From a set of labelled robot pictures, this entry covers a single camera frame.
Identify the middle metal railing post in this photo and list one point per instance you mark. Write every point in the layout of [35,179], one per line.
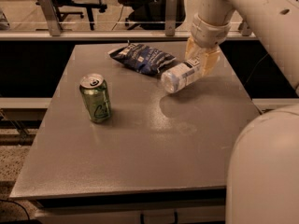
[170,17]

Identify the metal railing post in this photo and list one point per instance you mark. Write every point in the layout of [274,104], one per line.
[170,17]
[244,29]
[49,12]

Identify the blue chip bag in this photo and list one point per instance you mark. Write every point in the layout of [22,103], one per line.
[142,58]

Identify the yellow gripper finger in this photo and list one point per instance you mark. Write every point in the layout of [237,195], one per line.
[209,58]
[192,49]

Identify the clear blue plastic water bottle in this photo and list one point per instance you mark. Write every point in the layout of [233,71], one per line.
[181,75]

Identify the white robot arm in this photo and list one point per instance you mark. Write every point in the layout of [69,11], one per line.
[263,172]

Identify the black office chair middle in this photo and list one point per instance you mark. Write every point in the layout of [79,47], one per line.
[150,14]

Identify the left metal railing post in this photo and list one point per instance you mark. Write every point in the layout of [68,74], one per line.
[49,12]

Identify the green soda can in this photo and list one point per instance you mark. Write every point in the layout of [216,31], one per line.
[94,92]

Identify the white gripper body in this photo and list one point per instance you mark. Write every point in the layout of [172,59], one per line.
[207,32]

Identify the right metal railing post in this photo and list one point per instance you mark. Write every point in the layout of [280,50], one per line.
[244,29]

